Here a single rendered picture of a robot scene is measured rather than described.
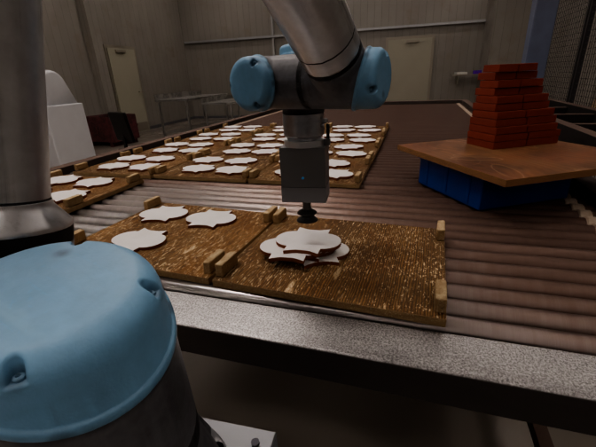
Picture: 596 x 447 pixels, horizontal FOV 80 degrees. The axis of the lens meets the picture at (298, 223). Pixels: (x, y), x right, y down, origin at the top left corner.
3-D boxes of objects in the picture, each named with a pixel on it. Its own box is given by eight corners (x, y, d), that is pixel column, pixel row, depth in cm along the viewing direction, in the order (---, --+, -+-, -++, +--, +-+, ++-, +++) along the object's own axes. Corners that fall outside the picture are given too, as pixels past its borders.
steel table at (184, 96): (231, 130, 950) (227, 89, 910) (193, 144, 772) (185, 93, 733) (206, 130, 968) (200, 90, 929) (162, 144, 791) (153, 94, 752)
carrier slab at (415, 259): (445, 327, 54) (446, 319, 54) (212, 286, 68) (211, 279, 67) (443, 235, 84) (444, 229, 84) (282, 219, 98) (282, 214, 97)
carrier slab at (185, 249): (208, 285, 68) (207, 278, 68) (57, 257, 82) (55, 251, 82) (280, 219, 98) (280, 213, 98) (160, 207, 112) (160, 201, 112)
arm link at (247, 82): (286, 50, 45) (327, 51, 53) (220, 55, 51) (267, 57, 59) (289, 114, 48) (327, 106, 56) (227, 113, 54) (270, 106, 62)
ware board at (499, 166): (666, 166, 94) (668, 159, 93) (505, 187, 83) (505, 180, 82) (514, 137, 139) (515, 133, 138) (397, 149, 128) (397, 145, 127)
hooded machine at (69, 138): (71, 163, 636) (44, 71, 578) (102, 164, 618) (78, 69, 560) (27, 176, 563) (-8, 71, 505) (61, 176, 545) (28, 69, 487)
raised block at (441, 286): (446, 315, 55) (448, 300, 54) (433, 312, 55) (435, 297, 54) (445, 294, 60) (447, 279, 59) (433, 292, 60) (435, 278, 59)
